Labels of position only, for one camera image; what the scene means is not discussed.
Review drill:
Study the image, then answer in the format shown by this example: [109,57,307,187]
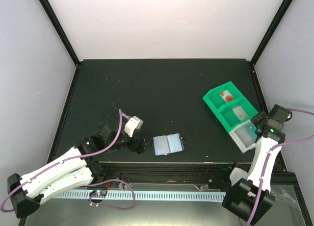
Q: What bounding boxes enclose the right black frame post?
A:
[250,0,293,66]

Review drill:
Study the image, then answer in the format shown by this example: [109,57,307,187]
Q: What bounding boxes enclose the black leather card holder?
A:
[153,133,185,156]

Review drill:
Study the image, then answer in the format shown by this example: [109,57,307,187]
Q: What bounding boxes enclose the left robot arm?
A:
[7,125,153,219]

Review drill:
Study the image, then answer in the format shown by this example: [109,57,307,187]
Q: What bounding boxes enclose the white card red marks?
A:
[233,106,249,121]

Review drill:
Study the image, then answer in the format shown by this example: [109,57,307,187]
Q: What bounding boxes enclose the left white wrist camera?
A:
[124,116,143,138]

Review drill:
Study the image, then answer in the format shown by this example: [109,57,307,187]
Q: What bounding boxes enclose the clear plastic bin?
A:
[229,120,256,153]

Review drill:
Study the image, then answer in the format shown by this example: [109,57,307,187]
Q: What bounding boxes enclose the left black frame post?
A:
[39,0,80,67]

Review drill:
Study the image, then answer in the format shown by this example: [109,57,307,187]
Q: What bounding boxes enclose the black aluminium rail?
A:
[92,162,250,189]

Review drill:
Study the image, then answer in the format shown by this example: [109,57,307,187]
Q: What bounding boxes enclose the small electronics board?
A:
[89,190,107,198]

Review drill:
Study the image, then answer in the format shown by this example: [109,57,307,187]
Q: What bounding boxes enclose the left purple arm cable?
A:
[0,109,131,213]

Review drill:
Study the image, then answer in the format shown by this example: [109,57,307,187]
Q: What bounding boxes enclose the black frame post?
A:
[39,0,80,67]
[250,0,293,66]

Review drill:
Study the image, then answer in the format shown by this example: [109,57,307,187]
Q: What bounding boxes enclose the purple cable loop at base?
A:
[88,178,136,209]

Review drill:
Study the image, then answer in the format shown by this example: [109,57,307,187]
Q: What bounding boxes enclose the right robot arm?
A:
[222,104,292,226]

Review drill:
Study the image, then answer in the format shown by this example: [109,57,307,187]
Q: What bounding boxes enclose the green two-compartment bin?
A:
[203,81,258,132]

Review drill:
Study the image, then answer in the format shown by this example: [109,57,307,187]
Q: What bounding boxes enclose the white slotted cable duct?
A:
[55,189,226,203]

